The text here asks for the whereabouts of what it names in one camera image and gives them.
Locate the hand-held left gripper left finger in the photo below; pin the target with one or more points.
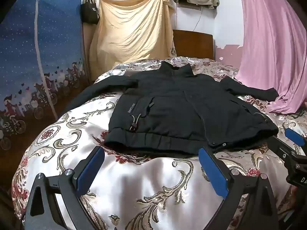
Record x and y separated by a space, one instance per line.
91 170

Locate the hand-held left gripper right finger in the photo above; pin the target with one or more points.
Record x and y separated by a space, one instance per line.
213 172

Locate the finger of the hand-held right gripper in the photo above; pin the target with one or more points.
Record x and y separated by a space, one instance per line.
284 148
295 137

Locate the black jacket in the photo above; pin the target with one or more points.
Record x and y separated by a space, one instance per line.
182 110

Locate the floral satin bedspread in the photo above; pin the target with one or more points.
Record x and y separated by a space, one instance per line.
134 186

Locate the pink curtain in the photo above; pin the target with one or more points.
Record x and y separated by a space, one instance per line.
271 40

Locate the blue printed curtain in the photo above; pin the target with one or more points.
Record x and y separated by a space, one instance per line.
36 64

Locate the wooden headboard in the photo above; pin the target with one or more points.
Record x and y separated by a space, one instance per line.
193 44

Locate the beige hanging sheet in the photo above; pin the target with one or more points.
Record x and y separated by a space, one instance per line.
129 28

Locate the black tote bag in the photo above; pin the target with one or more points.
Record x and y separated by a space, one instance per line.
90 10

